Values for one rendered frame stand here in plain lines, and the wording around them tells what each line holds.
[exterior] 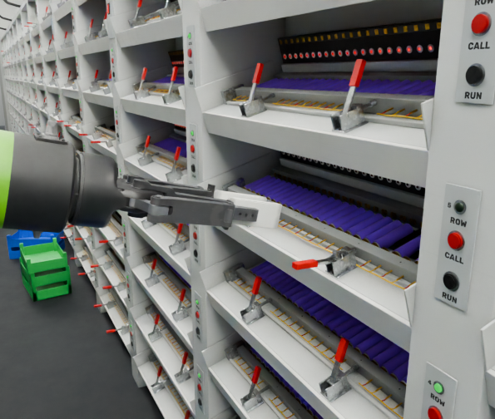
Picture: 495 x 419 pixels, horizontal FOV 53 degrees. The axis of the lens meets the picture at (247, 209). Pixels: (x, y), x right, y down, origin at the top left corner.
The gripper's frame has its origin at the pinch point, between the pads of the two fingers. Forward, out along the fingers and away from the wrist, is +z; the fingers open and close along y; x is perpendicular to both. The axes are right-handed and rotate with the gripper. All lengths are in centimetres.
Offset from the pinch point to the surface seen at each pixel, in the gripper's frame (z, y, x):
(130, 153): 15, 116, 7
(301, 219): 19.2, 15.6, 3.5
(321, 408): 21.1, 2.0, 29.9
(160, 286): 26, 94, 46
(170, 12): 7, 70, -32
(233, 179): 20, 46, 2
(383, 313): 16.0, -10.0, 8.8
